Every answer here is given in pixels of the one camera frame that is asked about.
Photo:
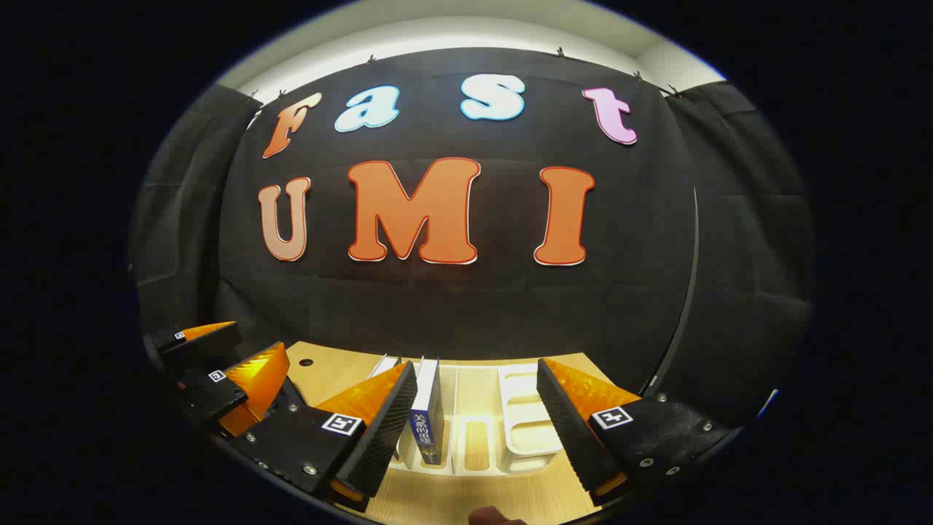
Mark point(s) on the white book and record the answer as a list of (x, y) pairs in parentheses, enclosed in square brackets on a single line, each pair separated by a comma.
[(384, 364)]

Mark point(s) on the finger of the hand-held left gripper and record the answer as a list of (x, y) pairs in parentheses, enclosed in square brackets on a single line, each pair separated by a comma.
[(204, 346), (219, 394)]

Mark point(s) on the black backdrop cloth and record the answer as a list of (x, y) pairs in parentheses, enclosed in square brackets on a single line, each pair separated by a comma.
[(474, 306)]

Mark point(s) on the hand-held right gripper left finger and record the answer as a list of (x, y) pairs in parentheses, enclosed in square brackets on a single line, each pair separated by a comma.
[(383, 437)]

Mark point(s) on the white bookshelf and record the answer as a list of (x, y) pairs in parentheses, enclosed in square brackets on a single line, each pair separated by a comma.
[(528, 423)]

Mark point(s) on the blue cover book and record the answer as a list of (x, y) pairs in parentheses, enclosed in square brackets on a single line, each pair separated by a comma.
[(428, 408)]

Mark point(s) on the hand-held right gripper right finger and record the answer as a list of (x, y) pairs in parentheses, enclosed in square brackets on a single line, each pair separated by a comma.
[(565, 430)]

